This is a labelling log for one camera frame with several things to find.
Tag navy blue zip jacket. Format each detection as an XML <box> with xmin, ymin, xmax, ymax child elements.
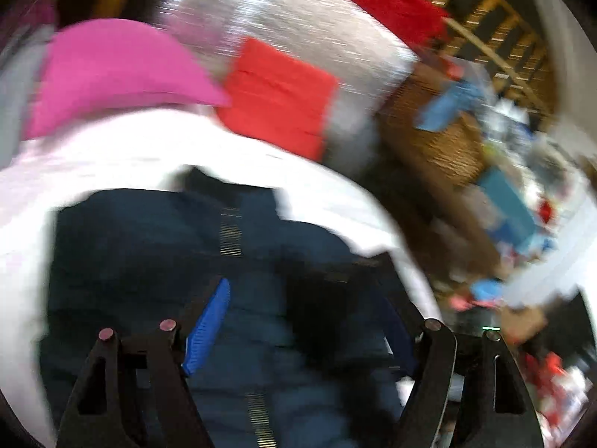
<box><xmin>40</xmin><ymin>168</ymin><xmax>405</xmax><ymax>447</ymax></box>

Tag teal box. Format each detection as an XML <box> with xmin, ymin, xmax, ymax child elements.
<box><xmin>476</xmin><ymin>167</ymin><xmax>537</xmax><ymax>254</ymax></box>

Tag white bed sheet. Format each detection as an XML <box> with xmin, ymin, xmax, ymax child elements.
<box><xmin>1</xmin><ymin>108</ymin><xmax>439</xmax><ymax>447</ymax></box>

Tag wicker basket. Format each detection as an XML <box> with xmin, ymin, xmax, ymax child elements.
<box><xmin>378</xmin><ymin>70</ymin><xmax>487</xmax><ymax>187</ymax></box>

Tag light blue cloth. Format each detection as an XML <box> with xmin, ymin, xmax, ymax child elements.
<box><xmin>414</xmin><ymin>80</ymin><xmax>484</xmax><ymax>133</ymax></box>

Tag red cushion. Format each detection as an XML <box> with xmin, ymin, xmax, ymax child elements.
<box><xmin>216</xmin><ymin>37</ymin><xmax>338</xmax><ymax>162</ymax></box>

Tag pink pillow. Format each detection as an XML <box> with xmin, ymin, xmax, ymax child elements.
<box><xmin>24</xmin><ymin>18</ymin><xmax>230</xmax><ymax>140</ymax></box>

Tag grey garment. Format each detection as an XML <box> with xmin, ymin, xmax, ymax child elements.
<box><xmin>0</xmin><ymin>24</ymin><xmax>56</xmax><ymax>169</ymax></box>

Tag silver foil headboard panel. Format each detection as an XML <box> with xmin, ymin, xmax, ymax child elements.
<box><xmin>152</xmin><ymin>0</ymin><xmax>417</xmax><ymax>177</ymax></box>

